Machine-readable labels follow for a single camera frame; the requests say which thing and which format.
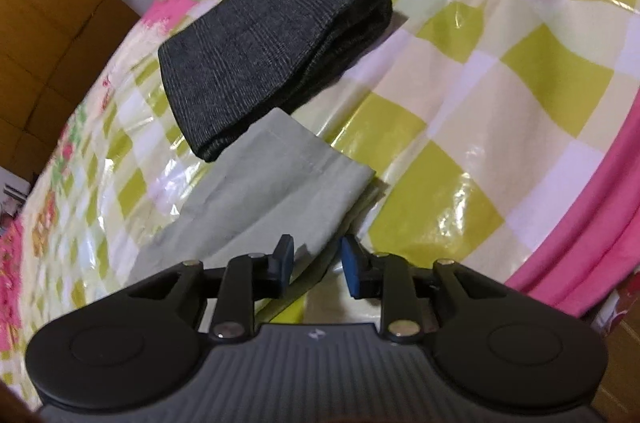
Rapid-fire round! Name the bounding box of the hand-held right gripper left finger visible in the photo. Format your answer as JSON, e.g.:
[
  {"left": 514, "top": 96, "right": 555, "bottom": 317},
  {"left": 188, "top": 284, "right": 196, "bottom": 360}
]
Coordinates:
[{"left": 126, "top": 233, "right": 296, "bottom": 345}]

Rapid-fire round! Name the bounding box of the pink bed sheet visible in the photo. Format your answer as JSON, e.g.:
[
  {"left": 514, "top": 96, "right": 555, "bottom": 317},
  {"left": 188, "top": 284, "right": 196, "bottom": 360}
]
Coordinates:
[{"left": 504, "top": 100, "right": 640, "bottom": 319}]

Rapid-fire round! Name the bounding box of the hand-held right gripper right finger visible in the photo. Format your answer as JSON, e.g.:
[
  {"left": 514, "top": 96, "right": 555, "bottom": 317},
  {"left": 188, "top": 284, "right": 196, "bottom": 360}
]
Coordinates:
[{"left": 340, "top": 233, "right": 507, "bottom": 346}]

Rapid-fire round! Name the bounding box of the printed checkered blanket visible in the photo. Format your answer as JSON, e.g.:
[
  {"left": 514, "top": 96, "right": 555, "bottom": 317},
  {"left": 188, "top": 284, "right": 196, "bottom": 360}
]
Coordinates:
[{"left": 0, "top": 0, "right": 640, "bottom": 404}]

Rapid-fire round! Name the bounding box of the brown wooden wardrobe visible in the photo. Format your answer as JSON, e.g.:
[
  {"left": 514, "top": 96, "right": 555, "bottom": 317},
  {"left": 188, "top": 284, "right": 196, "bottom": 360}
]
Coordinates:
[{"left": 0, "top": 0, "right": 151, "bottom": 186}]

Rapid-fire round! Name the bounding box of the dark grey folded cloth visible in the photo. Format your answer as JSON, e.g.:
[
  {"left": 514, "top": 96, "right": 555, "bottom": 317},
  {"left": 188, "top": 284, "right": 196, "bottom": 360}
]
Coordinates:
[{"left": 157, "top": 0, "right": 394, "bottom": 162}]

